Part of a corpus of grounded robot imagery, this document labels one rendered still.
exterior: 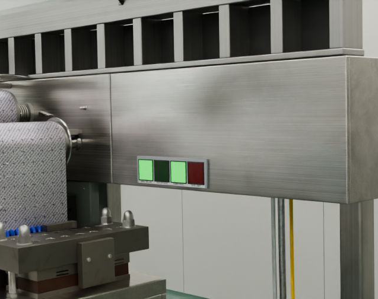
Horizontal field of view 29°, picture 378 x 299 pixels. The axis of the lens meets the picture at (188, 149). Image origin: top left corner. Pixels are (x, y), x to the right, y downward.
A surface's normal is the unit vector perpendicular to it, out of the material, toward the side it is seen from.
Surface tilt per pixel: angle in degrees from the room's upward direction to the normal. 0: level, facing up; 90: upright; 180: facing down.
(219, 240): 90
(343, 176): 90
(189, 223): 90
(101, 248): 90
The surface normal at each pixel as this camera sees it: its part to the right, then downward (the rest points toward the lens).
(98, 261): 0.71, 0.02
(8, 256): -0.71, 0.05
